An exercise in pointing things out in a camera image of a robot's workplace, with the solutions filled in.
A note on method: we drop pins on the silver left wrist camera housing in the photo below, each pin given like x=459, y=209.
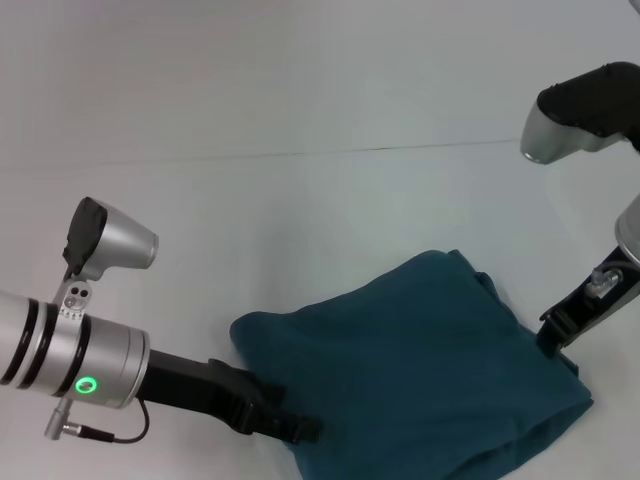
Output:
x=115, y=240

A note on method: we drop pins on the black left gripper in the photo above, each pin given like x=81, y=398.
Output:
x=200, y=385

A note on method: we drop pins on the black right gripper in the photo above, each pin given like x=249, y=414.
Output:
x=595, y=300

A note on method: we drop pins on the blue shirt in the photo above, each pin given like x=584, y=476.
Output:
x=410, y=360

